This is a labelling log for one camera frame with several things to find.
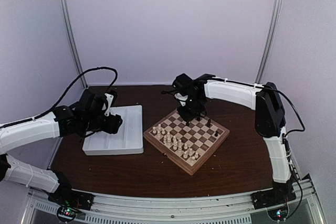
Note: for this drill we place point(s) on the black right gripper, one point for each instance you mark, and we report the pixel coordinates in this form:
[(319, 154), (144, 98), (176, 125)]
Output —
[(188, 117)]

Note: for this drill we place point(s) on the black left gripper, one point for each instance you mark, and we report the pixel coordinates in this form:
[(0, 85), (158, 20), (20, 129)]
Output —
[(112, 126)]

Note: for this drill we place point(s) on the wooden chess board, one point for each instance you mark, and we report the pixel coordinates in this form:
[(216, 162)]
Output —
[(206, 134)]

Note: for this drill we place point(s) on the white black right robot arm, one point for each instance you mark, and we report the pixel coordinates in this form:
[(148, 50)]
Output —
[(264, 102)]

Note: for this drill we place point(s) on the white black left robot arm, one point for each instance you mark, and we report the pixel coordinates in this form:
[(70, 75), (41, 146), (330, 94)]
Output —
[(90, 115)]

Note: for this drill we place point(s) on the white chess pieces group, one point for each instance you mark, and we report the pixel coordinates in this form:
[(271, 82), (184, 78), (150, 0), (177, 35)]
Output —
[(182, 143)]

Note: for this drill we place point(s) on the left controller board with LEDs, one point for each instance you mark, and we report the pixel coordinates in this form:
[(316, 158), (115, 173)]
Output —
[(65, 214)]

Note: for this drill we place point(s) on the controller board with leds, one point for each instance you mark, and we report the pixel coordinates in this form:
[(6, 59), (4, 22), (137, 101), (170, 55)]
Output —
[(65, 214), (279, 213)]

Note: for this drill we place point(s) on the right controller board with LEDs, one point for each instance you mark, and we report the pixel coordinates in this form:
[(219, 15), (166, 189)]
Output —
[(279, 213)]

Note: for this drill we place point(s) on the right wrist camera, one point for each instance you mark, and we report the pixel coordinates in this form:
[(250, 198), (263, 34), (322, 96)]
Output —
[(181, 99)]

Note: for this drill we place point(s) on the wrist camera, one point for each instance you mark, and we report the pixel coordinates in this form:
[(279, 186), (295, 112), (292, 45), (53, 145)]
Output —
[(181, 99), (109, 100)]

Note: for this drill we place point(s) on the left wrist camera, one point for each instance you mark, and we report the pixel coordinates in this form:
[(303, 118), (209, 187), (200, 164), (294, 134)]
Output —
[(109, 100)]

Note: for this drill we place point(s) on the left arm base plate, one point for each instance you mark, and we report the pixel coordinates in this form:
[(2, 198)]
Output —
[(72, 199)]

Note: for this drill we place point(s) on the aluminium front frame rail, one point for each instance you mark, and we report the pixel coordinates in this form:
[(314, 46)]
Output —
[(235, 208)]

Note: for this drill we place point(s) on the aluminium left corner post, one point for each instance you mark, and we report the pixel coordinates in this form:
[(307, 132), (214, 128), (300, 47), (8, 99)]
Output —
[(70, 36)]

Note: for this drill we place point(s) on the aluminium corner post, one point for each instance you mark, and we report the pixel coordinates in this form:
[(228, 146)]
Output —
[(70, 36), (276, 10)]

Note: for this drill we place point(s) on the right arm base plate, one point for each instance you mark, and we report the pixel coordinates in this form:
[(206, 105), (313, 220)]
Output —
[(271, 197)]

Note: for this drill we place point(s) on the aluminium right corner post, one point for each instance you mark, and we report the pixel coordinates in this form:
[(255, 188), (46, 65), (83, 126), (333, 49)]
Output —
[(276, 10)]

